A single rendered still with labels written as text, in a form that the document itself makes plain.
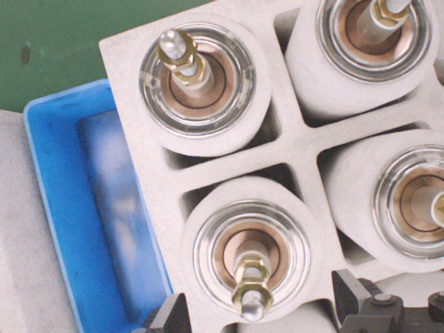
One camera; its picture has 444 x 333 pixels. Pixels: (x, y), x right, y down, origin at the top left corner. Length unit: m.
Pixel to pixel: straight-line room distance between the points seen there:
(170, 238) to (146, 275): 0.21
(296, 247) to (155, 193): 0.13
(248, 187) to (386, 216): 0.09
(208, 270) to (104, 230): 0.30
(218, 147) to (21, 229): 0.24
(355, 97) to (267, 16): 0.11
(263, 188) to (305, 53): 0.09
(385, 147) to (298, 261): 0.09
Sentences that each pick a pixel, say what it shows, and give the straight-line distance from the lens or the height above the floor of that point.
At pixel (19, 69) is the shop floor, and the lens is 0.60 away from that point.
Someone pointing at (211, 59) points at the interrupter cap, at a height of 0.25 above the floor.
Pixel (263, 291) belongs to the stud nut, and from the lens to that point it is 0.18.
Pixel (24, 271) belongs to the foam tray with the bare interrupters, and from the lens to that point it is 0.42.
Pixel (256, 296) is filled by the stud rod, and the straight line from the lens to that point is 0.18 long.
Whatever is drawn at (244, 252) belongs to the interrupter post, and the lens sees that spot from 0.23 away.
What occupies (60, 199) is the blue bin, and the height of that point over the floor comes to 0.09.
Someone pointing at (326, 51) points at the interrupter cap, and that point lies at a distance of 0.26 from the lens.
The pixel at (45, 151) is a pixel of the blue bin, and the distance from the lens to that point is 0.46.
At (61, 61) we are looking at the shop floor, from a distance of 0.58.
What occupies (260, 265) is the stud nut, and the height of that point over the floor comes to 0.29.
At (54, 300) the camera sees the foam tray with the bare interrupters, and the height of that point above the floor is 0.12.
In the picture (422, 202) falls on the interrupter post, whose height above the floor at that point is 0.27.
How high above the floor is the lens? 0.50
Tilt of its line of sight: 86 degrees down
